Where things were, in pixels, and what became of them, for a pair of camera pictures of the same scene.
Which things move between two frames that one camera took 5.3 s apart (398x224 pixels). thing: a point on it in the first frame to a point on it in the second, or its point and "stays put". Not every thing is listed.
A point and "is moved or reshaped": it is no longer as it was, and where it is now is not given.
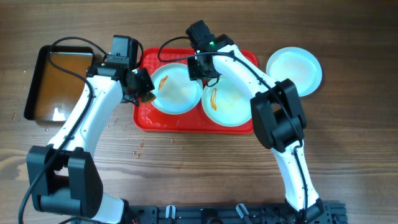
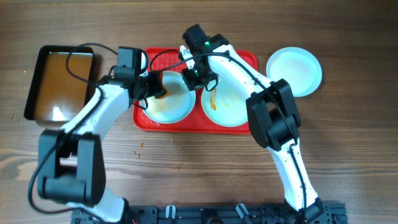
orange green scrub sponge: [147, 98] is moved or reshaped
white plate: [226, 104] stays put
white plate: [175, 92] is moved or reshaped
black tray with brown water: [53, 93] stays put
